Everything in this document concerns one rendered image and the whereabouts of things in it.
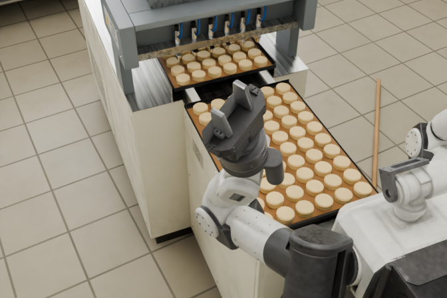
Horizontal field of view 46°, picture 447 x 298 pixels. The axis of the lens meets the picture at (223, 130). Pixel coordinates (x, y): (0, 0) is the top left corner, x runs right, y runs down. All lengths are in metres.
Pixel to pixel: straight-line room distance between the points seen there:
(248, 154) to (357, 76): 2.78
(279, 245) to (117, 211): 1.74
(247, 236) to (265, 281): 0.57
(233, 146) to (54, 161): 2.31
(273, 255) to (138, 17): 1.00
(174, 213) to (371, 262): 1.46
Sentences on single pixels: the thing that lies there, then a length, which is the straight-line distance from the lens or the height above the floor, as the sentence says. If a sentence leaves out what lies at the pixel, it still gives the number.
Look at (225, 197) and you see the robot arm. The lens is 1.00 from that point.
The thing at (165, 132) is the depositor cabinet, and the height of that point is 0.70.
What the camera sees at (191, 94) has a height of 0.90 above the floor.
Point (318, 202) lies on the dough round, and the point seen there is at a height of 0.92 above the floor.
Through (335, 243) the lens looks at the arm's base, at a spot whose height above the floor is 1.26.
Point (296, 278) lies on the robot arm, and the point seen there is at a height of 1.21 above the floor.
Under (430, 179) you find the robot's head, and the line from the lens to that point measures 1.04.
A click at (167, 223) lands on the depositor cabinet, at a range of 2.42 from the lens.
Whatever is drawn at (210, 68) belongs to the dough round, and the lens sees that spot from 1.96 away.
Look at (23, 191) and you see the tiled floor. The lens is 2.93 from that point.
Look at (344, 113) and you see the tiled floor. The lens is 3.27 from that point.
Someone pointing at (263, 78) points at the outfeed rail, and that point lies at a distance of 1.95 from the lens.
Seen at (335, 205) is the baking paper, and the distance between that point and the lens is 1.53.
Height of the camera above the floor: 2.05
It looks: 42 degrees down
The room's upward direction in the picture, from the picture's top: straight up
